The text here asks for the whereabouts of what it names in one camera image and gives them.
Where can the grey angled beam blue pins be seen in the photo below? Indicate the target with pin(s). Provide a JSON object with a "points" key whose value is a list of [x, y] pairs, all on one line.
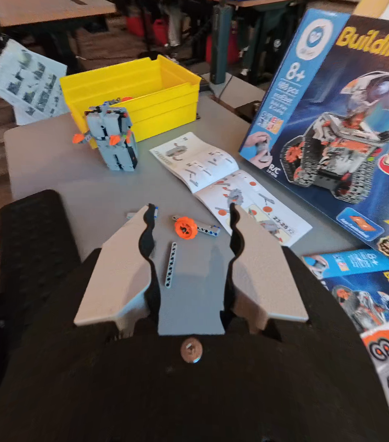
{"points": [[131, 215]]}

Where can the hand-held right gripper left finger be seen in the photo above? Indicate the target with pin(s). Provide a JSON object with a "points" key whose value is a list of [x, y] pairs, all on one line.
{"points": [[122, 276]]}

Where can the grey desk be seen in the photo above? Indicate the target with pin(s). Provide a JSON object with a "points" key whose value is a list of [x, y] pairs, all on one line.
{"points": [[77, 179]]}

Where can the wooden table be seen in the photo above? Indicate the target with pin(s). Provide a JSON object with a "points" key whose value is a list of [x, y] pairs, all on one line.
{"points": [[42, 12]]}

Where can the dark teal post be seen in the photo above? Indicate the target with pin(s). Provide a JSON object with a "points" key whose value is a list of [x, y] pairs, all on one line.
{"points": [[220, 45]]}

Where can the yellow plastic bin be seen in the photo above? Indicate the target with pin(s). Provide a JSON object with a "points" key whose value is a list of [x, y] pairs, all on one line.
{"points": [[167, 103]]}

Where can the blue building set box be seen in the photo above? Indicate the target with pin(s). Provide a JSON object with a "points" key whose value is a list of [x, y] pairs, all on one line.
{"points": [[318, 86]]}

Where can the grey toy brick robot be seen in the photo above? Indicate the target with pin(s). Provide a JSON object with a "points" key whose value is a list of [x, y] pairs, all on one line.
{"points": [[111, 127]]}

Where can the long straight grey beam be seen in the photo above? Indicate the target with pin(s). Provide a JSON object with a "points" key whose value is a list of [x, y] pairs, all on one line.
{"points": [[170, 266]]}

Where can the red plastic canister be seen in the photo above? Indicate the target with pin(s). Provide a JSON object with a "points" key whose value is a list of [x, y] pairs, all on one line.
{"points": [[135, 26], [160, 32]]}

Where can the orange wheel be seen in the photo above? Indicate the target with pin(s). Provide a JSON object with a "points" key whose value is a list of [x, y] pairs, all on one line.
{"points": [[185, 228]]}

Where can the black studded pad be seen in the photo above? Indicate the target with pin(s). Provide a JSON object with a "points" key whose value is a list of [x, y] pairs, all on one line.
{"points": [[35, 234]]}

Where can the printed paper leaflet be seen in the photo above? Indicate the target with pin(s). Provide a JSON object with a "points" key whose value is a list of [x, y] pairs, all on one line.
{"points": [[25, 79]]}

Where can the small blue kit box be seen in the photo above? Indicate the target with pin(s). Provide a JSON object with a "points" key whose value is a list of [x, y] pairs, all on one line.
{"points": [[360, 286]]}

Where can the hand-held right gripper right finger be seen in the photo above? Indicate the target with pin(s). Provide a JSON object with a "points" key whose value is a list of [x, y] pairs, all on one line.
{"points": [[263, 276]]}

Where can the open instruction booklet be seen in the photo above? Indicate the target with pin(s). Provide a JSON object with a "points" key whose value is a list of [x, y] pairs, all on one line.
{"points": [[198, 162]]}

